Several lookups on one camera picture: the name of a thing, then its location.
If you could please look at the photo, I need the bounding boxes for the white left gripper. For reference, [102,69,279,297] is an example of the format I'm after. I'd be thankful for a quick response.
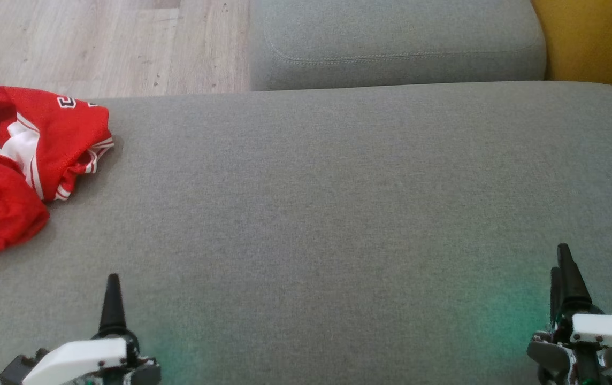
[21,274,162,385]

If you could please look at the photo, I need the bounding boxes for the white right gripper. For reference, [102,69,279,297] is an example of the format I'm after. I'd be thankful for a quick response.
[539,243,612,385]

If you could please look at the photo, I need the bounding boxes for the red white basketball jersey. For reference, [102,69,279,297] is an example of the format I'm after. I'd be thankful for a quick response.
[0,86,116,203]

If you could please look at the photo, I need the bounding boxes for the yellow sofa back cushion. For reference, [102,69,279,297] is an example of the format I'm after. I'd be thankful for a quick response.
[530,0,612,102]

